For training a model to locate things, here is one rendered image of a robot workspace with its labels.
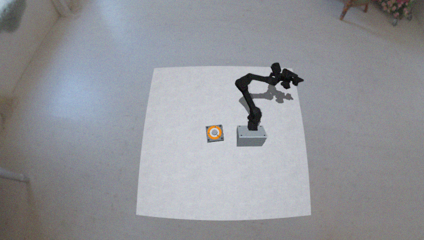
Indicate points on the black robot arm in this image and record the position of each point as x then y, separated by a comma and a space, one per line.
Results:
242, 84

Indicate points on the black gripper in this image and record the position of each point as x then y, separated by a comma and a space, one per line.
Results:
290, 76

